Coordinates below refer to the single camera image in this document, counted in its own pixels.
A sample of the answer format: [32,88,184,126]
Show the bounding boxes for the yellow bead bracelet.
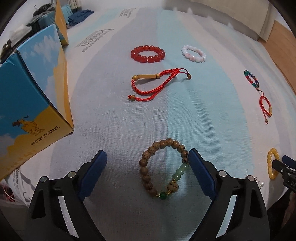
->
[267,147,281,180]

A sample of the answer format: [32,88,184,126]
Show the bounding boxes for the small red cord bracelet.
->
[258,88,273,125]

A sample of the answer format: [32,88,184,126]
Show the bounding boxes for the brown wooden bead bracelet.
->
[139,138,191,200]

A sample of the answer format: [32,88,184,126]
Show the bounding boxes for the red cord bracelet gold tube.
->
[128,68,192,102]

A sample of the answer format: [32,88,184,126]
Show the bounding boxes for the person's right hand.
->
[282,192,296,227]

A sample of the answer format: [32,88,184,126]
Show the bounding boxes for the pearl earrings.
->
[255,177,264,189]

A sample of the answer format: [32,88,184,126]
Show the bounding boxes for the blue yellow cardboard shoe box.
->
[1,4,74,178]

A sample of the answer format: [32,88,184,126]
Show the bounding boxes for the beige curtain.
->
[164,1,278,41]

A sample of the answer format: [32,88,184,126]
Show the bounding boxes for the striped bed sheet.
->
[6,8,295,240]

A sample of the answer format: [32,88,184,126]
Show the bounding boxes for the teal suitcase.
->
[26,10,56,33]

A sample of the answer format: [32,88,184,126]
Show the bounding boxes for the dark blue clothes pile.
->
[68,9,94,27]

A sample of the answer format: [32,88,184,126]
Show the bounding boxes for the multicolour bead bracelet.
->
[243,69,260,90]

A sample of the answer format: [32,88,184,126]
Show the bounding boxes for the white pink bead bracelet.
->
[181,44,207,63]

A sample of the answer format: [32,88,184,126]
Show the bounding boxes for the red bead bracelet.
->
[130,45,166,64]

